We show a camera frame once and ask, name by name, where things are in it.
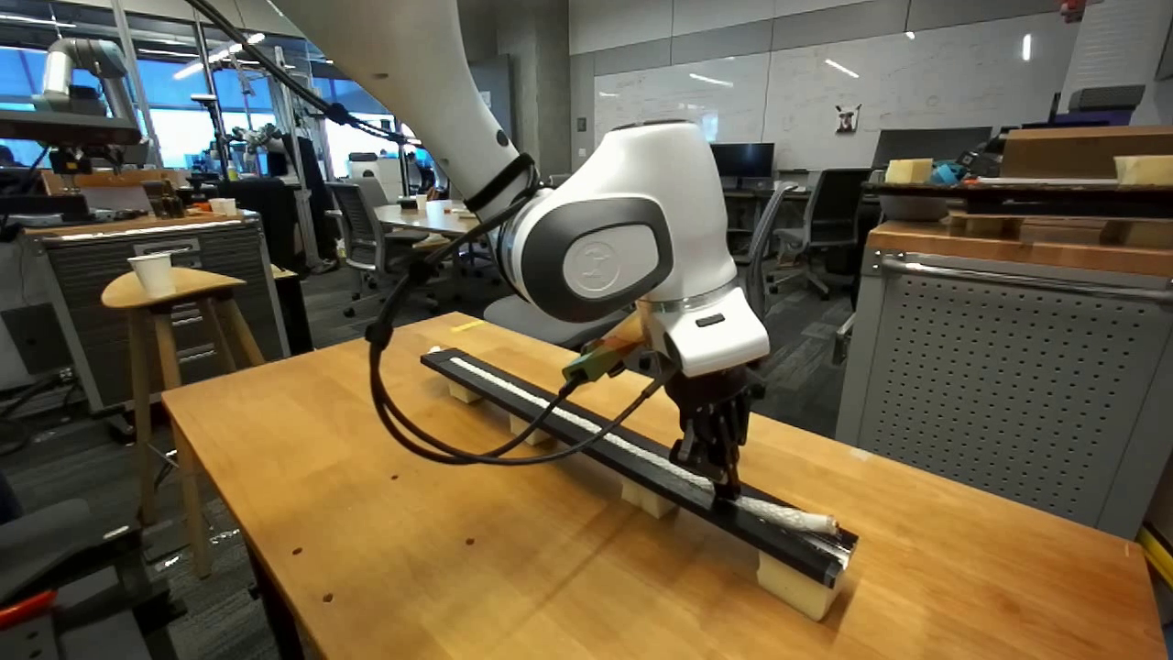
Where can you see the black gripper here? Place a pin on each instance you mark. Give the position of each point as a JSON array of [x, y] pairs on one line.
[[711, 416]]

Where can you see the black grooved rail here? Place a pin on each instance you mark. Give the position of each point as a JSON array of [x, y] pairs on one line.
[[802, 556]]

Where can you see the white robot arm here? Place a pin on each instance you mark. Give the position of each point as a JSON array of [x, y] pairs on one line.
[[638, 222]]

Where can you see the black computer monitor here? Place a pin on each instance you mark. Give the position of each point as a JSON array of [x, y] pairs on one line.
[[743, 160]]

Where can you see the grey metal tool cabinet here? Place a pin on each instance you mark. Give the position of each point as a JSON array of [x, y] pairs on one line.
[[1037, 371]]

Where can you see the wooden blocks on cabinet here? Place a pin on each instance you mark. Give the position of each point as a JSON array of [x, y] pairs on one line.
[[1103, 183]]

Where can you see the wooden stool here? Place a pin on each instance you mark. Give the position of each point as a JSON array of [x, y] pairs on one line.
[[155, 350]]

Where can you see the white paper cup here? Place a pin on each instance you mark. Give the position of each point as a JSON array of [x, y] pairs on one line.
[[155, 273]]

